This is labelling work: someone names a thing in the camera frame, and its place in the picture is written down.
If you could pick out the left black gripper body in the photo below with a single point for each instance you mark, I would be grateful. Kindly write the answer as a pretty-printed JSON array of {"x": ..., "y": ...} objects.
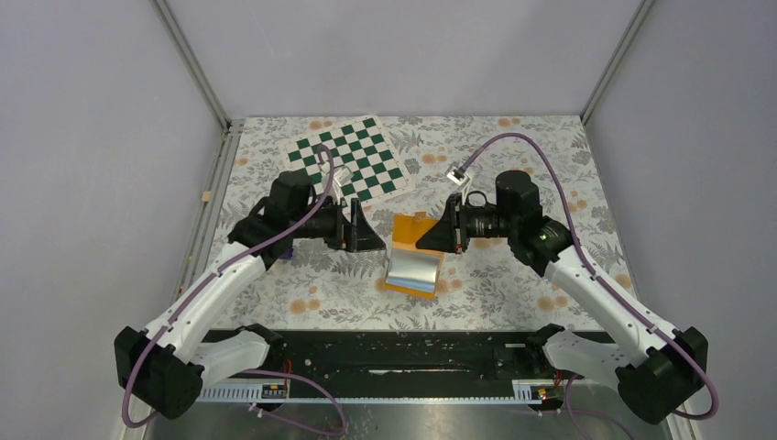
[{"x": 339, "y": 234}]

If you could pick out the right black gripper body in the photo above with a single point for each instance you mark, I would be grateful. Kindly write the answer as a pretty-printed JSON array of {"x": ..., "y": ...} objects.
[{"x": 470, "y": 223}]

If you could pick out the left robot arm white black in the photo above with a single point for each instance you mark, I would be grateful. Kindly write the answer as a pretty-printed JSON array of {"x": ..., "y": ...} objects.
[{"x": 167, "y": 364}]

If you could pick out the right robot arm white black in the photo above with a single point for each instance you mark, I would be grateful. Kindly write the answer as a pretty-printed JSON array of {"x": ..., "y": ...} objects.
[{"x": 653, "y": 366}]

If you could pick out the small purple object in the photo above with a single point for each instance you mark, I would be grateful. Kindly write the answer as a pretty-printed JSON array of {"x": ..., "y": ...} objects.
[{"x": 288, "y": 254}]

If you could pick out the floral tablecloth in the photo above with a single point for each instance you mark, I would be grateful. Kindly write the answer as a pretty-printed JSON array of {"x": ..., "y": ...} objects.
[{"x": 483, "y": 289}]

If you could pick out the green white chessboard mat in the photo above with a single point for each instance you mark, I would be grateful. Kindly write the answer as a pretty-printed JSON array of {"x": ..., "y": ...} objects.
[{"x": 362, "y": 145}]

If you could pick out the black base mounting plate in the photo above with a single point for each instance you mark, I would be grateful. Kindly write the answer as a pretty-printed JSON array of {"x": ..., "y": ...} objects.
[{"x": 410, "y": 364}]

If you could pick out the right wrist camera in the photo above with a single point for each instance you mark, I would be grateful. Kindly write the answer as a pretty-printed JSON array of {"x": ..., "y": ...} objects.
[{"x": 458, "y": 177}]

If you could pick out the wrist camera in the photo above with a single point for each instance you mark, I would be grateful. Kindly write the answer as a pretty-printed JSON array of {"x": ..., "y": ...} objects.
[
  {"x": 342, "y": 176},
  {"x": 458, "y": 177}
]

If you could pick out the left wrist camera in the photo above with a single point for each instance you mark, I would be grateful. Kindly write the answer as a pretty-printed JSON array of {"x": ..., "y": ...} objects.
[{"x": 342, "y": 176}]

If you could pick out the slotted white cable duct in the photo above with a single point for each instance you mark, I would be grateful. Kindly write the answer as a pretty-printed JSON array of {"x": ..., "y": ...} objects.
[{"x": 276, "y": 392}]

